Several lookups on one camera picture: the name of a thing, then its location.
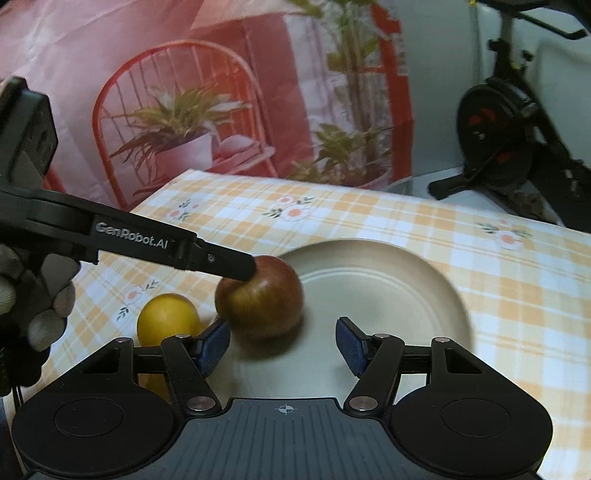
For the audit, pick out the small yellow lemon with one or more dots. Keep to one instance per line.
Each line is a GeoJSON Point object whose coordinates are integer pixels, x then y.
{"type": "Point", "coordinates": [167, 315]}

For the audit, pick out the black exercise bike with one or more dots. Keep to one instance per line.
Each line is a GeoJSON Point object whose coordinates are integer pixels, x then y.
{"type": "Point", "coordinates": [508, 140]}

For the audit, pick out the pair of sandals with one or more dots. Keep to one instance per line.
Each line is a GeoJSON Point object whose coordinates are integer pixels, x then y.
{"type": "Point", "coordinates": [530, 205]}

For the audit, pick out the gloved left hand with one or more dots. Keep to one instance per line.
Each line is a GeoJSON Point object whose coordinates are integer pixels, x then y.
{"type": "Point", "coordinates": [37, 296]}

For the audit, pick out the brownish red apple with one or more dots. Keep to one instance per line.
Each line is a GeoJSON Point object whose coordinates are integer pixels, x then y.
{"type": "Point", "coordinates": [267, 306]}

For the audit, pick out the red printed backdrop curtain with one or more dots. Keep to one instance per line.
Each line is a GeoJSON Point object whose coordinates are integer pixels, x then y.
{"type": "Point", "coordinates": [142, 91]}

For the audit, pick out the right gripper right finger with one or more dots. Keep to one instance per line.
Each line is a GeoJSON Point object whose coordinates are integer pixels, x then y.
{"type": "Point", "coordinates": [375, 361]}

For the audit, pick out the orange plaid floral tablecloth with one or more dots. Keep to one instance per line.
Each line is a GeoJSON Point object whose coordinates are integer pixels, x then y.
{"type": "Point", "coordinates": [433, 343]}

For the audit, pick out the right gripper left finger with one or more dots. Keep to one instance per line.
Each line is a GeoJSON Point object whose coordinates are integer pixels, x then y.
{"type": "Point", "coordinates": [188, 361]}

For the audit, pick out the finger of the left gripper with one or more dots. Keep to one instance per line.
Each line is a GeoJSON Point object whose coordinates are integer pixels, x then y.
{"type": "Point", "coordinates": [202, 256]}

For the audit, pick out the cream round plate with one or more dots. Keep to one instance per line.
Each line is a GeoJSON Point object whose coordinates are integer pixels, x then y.
{"type": "Point", "coordinates": [384, 289]}

